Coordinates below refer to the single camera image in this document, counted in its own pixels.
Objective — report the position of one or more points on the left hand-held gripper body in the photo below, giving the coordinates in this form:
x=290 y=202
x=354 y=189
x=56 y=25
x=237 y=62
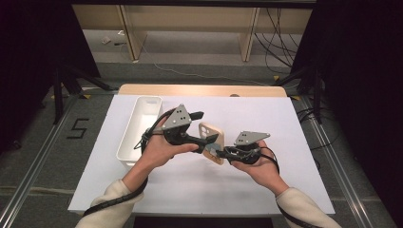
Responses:
x=178 y=118

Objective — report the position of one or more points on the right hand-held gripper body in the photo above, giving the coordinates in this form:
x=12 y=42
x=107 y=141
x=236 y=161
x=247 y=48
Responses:
x=248 y=139

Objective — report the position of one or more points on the beige painted phone case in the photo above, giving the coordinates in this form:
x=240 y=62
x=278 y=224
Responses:
x=214 y=131

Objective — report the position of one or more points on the white plastic storage box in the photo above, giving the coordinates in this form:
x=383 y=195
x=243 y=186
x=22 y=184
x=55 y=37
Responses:
x=139 y=126

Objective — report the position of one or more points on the person's right hand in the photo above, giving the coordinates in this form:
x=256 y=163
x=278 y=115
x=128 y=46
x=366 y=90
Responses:
x=263 y=171

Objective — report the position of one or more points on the person's left hand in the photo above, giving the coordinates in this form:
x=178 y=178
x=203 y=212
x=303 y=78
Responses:
x=158 y=152

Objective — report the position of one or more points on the black metal stand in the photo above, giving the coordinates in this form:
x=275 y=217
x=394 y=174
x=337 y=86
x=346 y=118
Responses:
x=316 y=95
x=57 y=95

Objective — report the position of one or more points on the small black floor item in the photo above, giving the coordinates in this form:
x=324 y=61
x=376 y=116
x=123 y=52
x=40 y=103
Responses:
x=119 y=43

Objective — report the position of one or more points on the wooden shelf unit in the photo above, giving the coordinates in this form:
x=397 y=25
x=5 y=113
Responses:
x=190 y=19

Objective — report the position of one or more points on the small white floor scrap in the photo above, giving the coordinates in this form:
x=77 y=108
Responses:
x=106 y=40

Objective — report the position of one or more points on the dark curtain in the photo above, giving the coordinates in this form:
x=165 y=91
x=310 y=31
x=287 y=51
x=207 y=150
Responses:
x=31 y=63
x=364 y=95

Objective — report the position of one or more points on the aluminium floor rail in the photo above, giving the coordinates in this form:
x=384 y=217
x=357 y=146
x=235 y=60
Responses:
x=31 y=174
x=342 y=174

